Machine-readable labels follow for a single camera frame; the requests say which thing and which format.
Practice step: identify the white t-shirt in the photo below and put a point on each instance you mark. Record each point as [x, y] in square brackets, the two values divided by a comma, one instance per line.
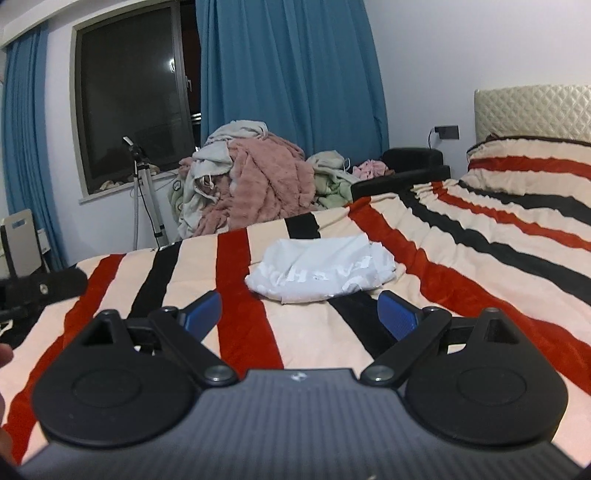
[323, 267]

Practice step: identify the pink fluffy blanket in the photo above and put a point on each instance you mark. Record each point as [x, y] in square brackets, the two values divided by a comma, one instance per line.
[268, 184]

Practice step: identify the narrow blue curtain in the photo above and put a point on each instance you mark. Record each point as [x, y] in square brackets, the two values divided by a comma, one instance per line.
[27, 147]

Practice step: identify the grey white cloth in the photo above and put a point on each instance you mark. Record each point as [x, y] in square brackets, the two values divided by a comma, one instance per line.
[217, 154]

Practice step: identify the dark window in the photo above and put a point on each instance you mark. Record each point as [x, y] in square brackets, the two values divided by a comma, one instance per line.
[129, 101]

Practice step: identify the pale green printed cloth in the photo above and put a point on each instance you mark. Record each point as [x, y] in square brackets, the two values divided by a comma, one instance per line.
[182, 203]

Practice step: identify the silver tripod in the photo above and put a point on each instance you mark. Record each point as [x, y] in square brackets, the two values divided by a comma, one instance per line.
[147, 203]

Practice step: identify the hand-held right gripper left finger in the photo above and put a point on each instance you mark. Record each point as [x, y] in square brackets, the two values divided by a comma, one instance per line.
[203, 314]

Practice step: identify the wide blue curtain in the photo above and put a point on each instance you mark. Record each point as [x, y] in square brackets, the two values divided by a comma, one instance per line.
[291, 69]

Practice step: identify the red black striped blanket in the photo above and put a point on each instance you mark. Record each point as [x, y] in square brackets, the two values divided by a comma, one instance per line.
[485, 258]

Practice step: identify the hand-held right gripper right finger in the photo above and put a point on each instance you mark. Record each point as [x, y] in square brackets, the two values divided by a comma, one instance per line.
[397, 318]

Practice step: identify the small beige cloth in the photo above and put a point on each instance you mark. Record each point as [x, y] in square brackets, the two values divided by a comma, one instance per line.
[107, 184]

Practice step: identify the light green cloth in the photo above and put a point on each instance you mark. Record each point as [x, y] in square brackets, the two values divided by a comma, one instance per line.
[332, 189]

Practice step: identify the white folding chair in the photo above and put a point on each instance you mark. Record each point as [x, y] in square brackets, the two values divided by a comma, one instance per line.
[21, 240]

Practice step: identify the cream quilted headboard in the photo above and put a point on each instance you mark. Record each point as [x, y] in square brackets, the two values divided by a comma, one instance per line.
[531, 110]

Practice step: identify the black wall socket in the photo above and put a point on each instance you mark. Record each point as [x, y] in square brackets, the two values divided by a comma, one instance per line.
[448, 132]

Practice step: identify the small pink garment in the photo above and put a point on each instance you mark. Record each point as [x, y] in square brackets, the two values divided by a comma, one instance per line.
[369, 168]

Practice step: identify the black armchair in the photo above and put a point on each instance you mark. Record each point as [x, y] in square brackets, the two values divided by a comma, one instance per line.
[411, 166]

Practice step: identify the striped pillow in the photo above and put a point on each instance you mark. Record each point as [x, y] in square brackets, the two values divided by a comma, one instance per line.
[531, 161]

